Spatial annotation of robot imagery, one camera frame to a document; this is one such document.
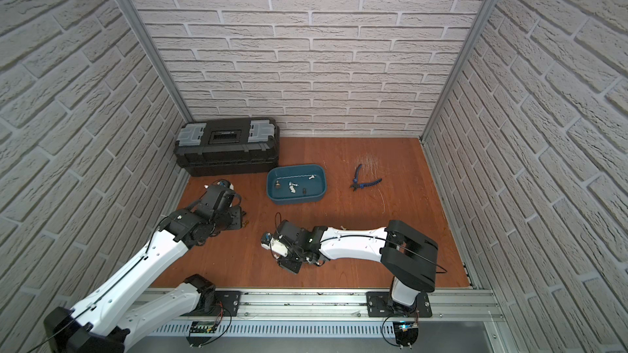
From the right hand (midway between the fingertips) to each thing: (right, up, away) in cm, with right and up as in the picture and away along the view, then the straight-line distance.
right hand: (287, 257), depth 80 cm
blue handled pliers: (+27, +22, +22) cm, 41 cm away
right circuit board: (+37, -18, -10) cm, 42 cm away
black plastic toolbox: (-31, +38, +13) cm, 51 cm away
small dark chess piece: (+4, +20, +20) cm, 29 cm away
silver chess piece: (-1, +22, +20) cm, 29 cm away
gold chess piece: (-7, +23, +20) cm, 31 cm away
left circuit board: (-25, -18, -8) cm, 32 cm away
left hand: (-15, +17, -2) cm, 22 cm away
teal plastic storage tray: (+7, +26, +23) cm, 35 cm away
